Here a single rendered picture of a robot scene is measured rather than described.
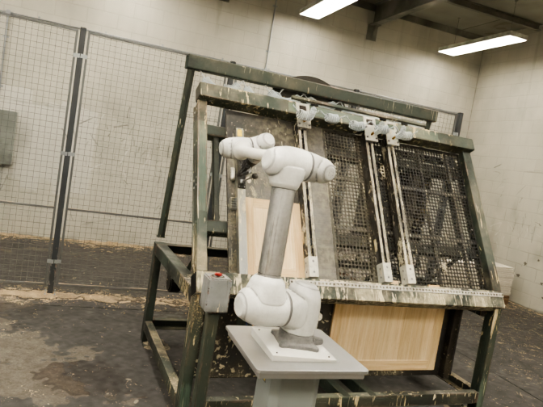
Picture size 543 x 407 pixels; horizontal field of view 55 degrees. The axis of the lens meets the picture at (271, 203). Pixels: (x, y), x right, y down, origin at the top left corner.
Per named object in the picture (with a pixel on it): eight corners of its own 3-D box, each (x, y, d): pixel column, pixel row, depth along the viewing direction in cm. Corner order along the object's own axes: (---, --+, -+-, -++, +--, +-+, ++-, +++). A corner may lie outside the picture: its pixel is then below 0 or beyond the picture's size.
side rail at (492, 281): (481, 294, 370) (493, 290, 361) (452, 157, 413) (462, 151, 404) (490, 295, 373) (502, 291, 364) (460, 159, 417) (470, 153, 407)
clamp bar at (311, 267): (301, 279, 309) (321, 268, 289) (288, 110, 356) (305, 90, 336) (316, 280, 313) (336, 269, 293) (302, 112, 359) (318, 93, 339)
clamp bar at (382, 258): (376, 283, 329) (398, 274, 309) (355, 123, 376) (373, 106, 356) (389, 285, 333) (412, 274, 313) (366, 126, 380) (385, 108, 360)
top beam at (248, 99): (195, 102, 327) (199, 94, 319) (195, 90, 331) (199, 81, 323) (466, 156, 412) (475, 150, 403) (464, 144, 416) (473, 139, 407)
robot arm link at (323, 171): (322, 153, 237) (298, 148, 230) (346, 161, 221) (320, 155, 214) (314, 181, 239) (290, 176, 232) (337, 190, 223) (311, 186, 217)
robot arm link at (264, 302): (288, 332, 217) (242, 331, 206) (269, 320, 231) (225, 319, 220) (320, 150, 217) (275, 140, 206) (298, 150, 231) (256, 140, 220)
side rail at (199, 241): (191, 275, 289) (196, 270, 280) (193, 108, 332) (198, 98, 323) (201, 276, 291) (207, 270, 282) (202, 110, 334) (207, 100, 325)
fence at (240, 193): (237, 275, 293) (239, 274, 290) (233, 130, 331) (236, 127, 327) (245, 276, 295) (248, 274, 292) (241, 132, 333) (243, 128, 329)
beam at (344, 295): (190, 297, 284) (195, 292, 275) (191, 275, 289) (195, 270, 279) (494, 311, 369) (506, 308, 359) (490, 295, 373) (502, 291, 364)
